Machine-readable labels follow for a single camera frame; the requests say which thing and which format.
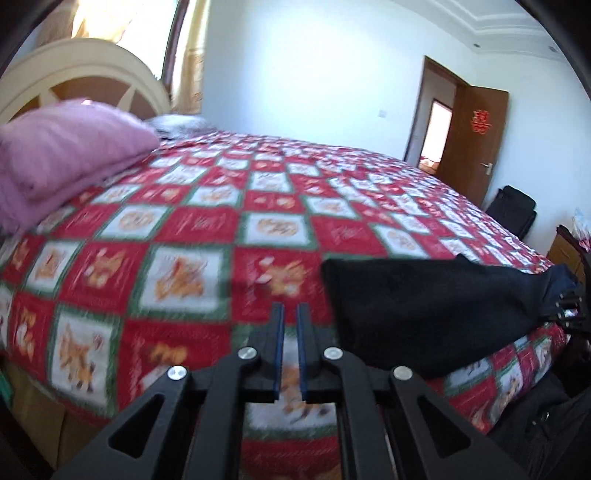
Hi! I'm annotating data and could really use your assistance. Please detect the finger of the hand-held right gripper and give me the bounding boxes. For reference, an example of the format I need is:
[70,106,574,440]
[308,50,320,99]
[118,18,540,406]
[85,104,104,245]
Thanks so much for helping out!
[545,286,583,324]

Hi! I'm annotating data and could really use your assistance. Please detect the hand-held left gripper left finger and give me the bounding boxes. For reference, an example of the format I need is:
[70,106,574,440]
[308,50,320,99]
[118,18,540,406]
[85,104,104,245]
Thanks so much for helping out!
[51,302,285,480]

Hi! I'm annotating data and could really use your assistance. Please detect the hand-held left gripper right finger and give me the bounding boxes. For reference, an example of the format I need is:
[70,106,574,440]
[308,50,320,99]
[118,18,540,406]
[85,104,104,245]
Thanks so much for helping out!
[296,302,532,480]

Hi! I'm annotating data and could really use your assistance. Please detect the black pants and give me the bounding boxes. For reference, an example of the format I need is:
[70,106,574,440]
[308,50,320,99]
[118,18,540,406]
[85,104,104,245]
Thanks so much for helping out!
[320,253,580,379]

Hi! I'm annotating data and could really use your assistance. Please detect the brown wooden nightstand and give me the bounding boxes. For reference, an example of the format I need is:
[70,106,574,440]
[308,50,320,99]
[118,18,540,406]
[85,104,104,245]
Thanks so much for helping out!
[547,224,591,278]

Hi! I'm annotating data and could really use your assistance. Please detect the black bag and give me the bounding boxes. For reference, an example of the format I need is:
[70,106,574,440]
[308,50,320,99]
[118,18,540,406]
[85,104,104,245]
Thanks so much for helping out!
[485,185,537,238]

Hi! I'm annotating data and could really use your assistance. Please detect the person's dark clothing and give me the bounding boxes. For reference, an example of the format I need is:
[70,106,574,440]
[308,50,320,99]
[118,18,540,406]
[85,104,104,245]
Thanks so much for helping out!
[485,369,591,480]

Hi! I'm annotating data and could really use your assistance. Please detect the red printed checkered blanket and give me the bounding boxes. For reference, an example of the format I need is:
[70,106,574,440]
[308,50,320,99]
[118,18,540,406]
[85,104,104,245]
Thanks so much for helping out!
[0,129,571,480]

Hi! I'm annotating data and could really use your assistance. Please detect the brown wooden door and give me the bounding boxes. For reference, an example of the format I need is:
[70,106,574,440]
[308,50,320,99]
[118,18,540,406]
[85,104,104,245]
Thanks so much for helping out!
[438,85,510,208]

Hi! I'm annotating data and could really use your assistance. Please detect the beige bed base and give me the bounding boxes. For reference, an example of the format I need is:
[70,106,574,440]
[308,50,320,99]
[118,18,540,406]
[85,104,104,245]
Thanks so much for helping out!
[9,364,107,462]

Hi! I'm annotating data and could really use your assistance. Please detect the grey patterned pillow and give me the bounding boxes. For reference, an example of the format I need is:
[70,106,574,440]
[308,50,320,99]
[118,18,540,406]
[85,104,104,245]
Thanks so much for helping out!
[143,114,211,141]

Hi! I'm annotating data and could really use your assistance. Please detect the yellow patterned curtain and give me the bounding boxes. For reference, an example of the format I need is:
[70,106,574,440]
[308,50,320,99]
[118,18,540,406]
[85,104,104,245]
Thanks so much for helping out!
[173,0,208,115]
[44,0,121,47]

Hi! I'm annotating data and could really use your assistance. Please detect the pink folded quilt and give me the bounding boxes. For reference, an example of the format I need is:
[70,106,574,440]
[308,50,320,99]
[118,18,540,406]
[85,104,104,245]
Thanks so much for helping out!
[0,99,160,232]

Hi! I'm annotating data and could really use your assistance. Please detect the window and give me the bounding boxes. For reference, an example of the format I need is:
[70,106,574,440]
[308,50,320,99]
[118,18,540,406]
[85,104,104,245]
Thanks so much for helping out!
[111,0,183,84]

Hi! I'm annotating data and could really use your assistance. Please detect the cream wooden headboard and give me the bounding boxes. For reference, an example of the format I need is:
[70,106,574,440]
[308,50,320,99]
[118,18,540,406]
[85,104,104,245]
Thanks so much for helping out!
[0,38,172,125]

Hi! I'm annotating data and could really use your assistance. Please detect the brown door frame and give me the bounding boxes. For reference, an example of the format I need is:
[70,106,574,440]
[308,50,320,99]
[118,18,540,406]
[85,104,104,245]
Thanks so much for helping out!
[403,55,472,174]

